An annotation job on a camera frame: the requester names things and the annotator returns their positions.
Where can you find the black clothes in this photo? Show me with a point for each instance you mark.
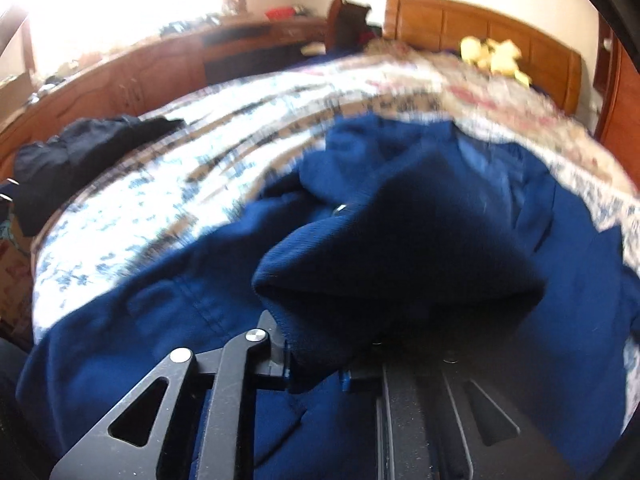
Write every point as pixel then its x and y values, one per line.
pixel 60 160

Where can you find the blue floral bed sheet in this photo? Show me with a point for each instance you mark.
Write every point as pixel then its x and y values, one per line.
pixel 175 170

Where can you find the yellow plush toy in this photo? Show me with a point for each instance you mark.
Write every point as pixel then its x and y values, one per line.
pixel 500 57

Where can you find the red basket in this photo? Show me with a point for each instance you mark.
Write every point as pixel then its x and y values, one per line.
pixel 280 13

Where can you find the wooden chair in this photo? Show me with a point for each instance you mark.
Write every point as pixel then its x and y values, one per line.
pixel 350 20

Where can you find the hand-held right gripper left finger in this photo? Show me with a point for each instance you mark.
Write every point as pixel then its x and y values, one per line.
pixel 272 377

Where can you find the navy blue garment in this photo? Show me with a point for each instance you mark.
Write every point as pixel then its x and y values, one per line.
pixel 450 200

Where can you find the pink floral quilt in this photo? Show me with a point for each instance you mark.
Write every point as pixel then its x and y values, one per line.
pixel 500 97

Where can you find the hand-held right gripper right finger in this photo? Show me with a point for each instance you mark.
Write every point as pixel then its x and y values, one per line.
pixel 400 410

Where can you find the wooden desk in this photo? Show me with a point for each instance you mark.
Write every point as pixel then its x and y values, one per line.
pixel 150 70

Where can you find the wooden headboard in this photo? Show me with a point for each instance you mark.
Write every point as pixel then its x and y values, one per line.
pixel 450 20

